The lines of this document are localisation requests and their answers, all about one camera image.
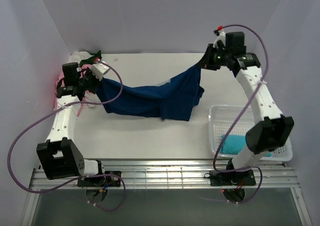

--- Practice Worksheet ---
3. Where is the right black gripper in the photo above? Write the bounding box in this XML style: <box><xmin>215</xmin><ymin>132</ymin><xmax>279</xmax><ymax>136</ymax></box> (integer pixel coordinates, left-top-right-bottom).
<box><xmin>195</xmin><ymin>44</ymin><xmax>231</xmax><ymax>71</ymax></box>

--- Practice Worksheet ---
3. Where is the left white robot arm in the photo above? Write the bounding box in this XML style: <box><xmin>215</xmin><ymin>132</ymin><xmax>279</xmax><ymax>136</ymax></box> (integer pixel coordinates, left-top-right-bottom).
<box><xmin>36</xmin><ymin>63</ymin><xmax>109</xmax><ymax>186</ymax></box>

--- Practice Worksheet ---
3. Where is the white t-shirt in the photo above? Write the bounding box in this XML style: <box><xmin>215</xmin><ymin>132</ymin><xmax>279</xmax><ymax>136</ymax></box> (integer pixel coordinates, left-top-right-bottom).
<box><xmin>67</xmin><ymin>51</ymin><xmax>91</xmax><ymax>64</ymax></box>

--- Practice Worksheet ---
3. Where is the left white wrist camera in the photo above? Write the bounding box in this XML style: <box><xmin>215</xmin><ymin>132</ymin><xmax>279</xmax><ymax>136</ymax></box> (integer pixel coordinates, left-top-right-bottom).
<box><xmin>90</xmin><ymin>63</ymin><xmax>110</xmax><ymax>81</ymax></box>

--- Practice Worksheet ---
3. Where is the dark green t-shirt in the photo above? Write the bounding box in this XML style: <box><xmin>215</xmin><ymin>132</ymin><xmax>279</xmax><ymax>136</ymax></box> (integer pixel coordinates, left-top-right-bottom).
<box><xmin>79</xmin><ymin>50</ymin><xmax>102</xmax><ymax>67</ymax></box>

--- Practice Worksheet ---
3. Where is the pink t-shirt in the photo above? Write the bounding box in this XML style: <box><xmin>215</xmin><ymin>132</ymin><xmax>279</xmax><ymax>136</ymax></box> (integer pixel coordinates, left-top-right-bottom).
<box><xmin>54</xmin><ymin>62</ymin><xmax>91</xmax><ymax>109</ymax></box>

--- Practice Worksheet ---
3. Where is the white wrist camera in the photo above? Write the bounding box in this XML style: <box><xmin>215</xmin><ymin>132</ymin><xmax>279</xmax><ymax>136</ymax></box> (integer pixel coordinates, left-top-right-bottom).
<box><xmin>213</xmin><ymin>26</ymin><xmax>226</xmax><ymax>48</ymax></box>
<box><xmin>90</xmin><ymin>63</ymin><xmax>110</xmax><ymax>81</ymax></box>

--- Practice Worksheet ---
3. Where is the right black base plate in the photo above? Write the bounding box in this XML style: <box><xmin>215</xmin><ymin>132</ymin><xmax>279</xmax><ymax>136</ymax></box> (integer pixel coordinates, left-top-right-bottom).
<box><xmin>203</xmin><ymin>170</ymin><xmax>256</xmax><ymax>186</ymax></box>

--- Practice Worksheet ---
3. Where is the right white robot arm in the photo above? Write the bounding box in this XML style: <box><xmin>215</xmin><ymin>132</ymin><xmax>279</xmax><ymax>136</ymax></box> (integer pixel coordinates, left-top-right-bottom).
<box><xmin>196</xmin><ymin>29</ymin><xmax>294</xmax><ymax>184</ymax></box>

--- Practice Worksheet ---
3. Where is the white plastic basket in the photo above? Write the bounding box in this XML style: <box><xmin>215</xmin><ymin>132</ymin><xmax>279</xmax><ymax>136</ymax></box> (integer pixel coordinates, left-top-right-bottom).
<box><xmin>208</xmin><ymin>105</ymin><xmax>293</xmax><ymax>162</ymax></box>

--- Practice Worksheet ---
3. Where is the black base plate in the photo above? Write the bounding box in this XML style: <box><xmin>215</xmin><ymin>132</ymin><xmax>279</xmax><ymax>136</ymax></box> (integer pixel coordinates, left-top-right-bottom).
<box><xmin>203</xmin><ymin>170</ymin><xmax>256</xmax><ymax>186</ymax></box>
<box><xmin>77</xmin><ymin>171</ymin><xmax>122</xmax><ymax>188</ymax></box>

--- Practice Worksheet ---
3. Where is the rolled turquoise t-shirt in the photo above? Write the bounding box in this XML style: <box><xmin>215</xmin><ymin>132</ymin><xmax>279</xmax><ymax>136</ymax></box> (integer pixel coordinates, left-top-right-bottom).
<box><xmin>219</xmin><ymin>134</ymin><xmax>273</xmax><ymax>158</ymax></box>

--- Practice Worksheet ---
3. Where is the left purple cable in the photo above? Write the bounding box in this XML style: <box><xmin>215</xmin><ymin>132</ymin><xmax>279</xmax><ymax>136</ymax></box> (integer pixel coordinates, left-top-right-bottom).
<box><xmin>6</xmin><ymin>62</ymin><xmax>128</xmax><ymax>211</ymax></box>

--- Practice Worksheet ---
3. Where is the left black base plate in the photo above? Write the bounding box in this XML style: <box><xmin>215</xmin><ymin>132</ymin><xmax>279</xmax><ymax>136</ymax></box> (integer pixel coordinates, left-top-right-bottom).
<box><xmin>77</xmin><ymin>171</ymin><xmax>122</xmax><ymax>188</ymax></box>

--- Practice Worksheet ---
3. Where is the navy blue printed t-shirt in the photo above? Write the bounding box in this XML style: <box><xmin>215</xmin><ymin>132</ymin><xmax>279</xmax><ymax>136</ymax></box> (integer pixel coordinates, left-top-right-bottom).
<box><xmin>104</xmin><ymin>66</ymin><xmax>205</xmax><ymax>121</ymax></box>

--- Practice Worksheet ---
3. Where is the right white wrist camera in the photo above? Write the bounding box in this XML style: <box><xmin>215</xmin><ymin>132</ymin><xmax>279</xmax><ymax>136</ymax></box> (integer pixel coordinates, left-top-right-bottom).
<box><xmin>213</xmin><ymin>26</ymin><xmax>226</xmax><ymax>48</ymax></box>

